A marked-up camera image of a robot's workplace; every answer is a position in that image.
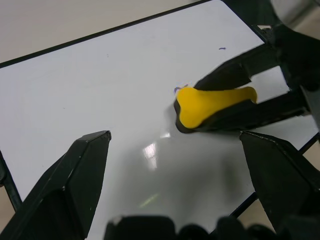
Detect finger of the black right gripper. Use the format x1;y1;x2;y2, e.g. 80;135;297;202
193;44;283;91
199;89;311;133

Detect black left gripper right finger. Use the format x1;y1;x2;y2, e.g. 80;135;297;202
239;130;320;234

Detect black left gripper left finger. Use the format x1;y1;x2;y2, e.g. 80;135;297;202
0;130;112;240

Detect yellow eraser with black felt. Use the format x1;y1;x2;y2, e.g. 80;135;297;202
172;84;259;135

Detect whiteboard with black frame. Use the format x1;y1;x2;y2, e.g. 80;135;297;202
0;0;320;234

